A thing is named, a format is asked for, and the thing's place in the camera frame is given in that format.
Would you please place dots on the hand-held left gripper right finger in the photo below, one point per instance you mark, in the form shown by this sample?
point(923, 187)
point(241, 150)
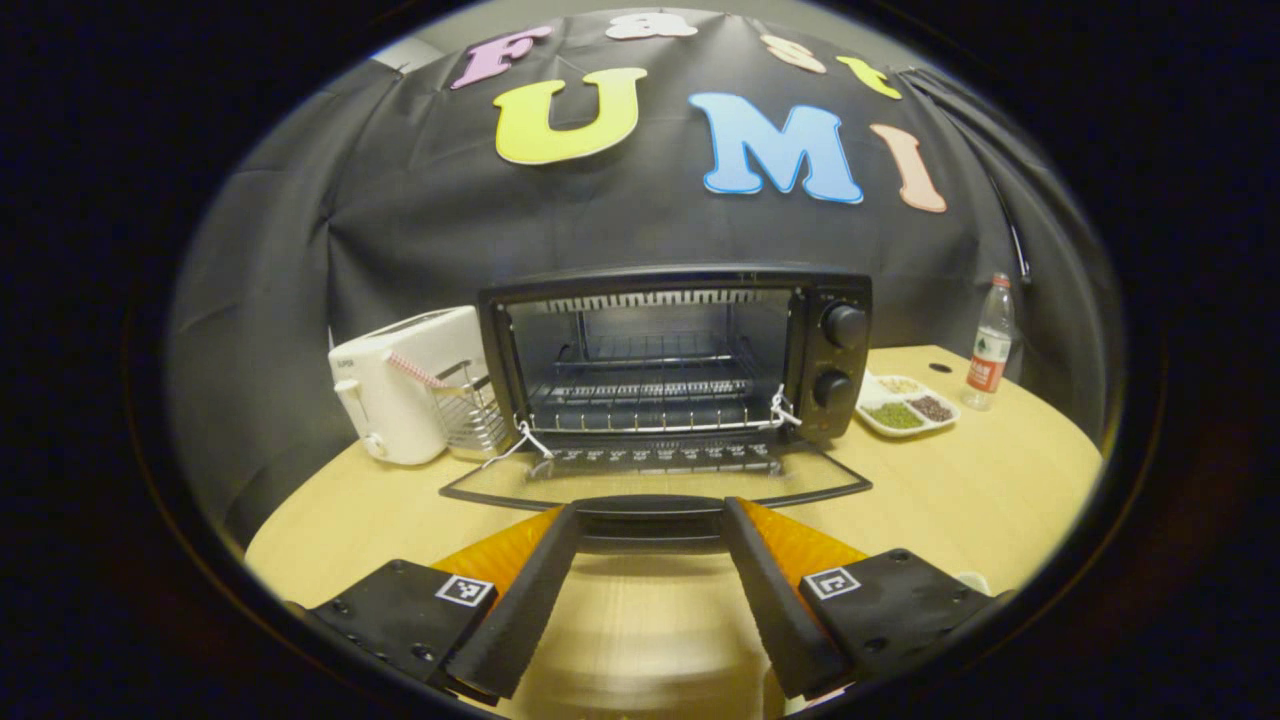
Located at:
point(780, 620)

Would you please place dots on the white toaster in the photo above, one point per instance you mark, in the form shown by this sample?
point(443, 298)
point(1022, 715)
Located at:
point(385, 400)

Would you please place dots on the clear plastic water bottle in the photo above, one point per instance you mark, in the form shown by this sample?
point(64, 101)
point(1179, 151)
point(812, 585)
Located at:
point(990, 350)

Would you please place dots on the red white striped straw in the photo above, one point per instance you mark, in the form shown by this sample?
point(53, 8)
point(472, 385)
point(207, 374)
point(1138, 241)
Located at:
point(412, 370)

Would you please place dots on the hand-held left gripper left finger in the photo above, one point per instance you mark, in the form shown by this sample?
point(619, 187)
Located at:
point(520, 620)

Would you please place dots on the black electric oven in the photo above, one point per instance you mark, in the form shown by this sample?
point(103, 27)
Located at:
point(840, 355)

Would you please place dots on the white divided dish of beans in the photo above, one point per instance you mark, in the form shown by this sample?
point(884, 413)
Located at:
point(905, 405)

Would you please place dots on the black backdrop cloth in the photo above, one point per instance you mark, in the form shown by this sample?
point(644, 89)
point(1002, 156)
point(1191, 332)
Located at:
point(650, 230)

